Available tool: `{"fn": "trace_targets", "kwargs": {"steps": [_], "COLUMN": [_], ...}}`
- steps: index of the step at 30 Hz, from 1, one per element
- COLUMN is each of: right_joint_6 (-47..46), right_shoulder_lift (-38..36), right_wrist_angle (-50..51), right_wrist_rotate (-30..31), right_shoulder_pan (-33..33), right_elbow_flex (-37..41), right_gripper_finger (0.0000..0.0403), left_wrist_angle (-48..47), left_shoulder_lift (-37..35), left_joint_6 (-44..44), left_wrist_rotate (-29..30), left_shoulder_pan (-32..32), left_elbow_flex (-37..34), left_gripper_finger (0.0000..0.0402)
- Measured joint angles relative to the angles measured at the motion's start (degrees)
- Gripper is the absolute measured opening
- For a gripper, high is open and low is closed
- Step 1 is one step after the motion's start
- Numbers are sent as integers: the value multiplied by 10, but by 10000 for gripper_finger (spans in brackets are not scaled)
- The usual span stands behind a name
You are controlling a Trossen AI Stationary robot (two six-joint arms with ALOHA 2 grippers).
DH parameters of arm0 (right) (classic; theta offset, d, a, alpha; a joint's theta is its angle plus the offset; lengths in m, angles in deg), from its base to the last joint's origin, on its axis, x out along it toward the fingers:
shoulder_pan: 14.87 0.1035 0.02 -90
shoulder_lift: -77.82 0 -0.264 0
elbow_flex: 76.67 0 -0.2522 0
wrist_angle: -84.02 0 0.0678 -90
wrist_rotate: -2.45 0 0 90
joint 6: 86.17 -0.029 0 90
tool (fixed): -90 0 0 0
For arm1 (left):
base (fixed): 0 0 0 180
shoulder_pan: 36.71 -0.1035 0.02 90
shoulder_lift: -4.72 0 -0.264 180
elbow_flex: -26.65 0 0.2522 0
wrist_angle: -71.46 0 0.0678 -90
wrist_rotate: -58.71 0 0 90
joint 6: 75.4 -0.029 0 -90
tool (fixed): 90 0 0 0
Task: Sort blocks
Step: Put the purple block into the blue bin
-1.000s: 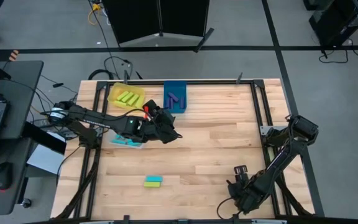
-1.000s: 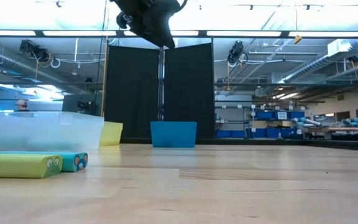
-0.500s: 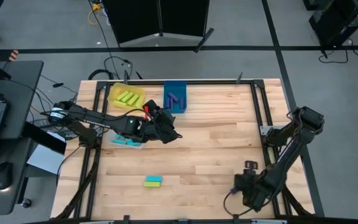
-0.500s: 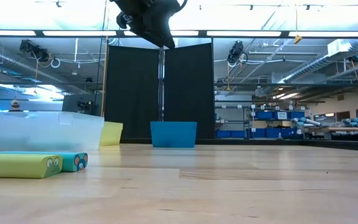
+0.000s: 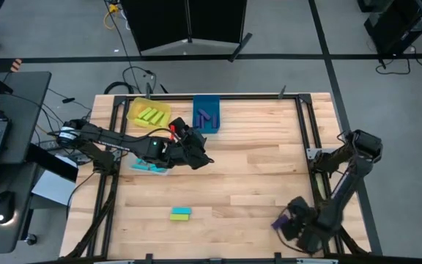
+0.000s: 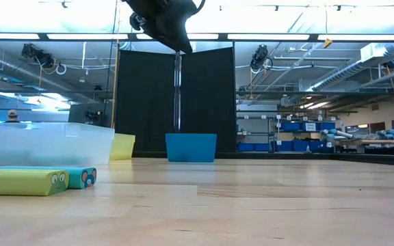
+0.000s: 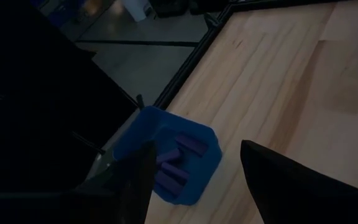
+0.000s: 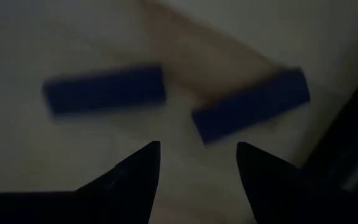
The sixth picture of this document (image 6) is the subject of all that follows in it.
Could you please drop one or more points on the clear plastic bin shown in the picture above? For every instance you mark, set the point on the clear plastic bin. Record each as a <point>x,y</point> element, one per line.
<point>46,143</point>

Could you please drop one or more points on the wooden workbench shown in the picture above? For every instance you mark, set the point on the wooden workbench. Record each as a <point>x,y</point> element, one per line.
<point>381,141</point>

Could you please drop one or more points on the grey air duct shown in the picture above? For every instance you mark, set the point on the grey air duct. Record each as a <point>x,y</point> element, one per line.
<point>9,66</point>

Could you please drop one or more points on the blue storage bin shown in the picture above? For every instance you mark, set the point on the blue storage bin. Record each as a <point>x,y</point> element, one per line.
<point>291,126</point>
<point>327,126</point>
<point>301,146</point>
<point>262,147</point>
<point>245,147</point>
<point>284,146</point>

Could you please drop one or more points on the lime block with frog face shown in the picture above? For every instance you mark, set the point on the lime block with frog face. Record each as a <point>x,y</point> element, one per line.
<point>15,182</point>

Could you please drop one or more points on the black folding divider screen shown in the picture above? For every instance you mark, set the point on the black folding divider screen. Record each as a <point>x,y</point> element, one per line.
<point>145,102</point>

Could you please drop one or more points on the teal block with mouse face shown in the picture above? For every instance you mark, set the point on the teal block with mouse face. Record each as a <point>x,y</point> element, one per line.
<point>80,177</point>

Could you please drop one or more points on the blue plastic bin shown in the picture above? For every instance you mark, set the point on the blue plastic bin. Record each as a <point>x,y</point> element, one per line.
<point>190,147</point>

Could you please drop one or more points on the person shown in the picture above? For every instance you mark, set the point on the person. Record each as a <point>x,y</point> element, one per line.
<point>12,114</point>

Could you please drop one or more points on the yellow hanging tag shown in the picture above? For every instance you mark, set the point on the yellow hanging tag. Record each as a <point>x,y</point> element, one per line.
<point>327,43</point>

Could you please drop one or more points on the wooden pole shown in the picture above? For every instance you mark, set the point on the wooden pole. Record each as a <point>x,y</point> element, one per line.
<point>114,95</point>

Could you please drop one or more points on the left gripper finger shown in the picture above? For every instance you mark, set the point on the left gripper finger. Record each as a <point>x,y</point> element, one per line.
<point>178,37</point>

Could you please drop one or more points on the silver air duct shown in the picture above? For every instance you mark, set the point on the silver air duct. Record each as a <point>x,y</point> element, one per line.
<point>347,68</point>

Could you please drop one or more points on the metal storage rack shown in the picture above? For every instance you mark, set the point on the metal storage rack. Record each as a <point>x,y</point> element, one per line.
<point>278,133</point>

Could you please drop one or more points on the yellow plastic bin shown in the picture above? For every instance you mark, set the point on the yellow plastic bin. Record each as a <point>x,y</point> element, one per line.
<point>123,147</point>

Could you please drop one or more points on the black overhead beam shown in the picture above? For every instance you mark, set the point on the black overhead beam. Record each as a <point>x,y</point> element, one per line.
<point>43,36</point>

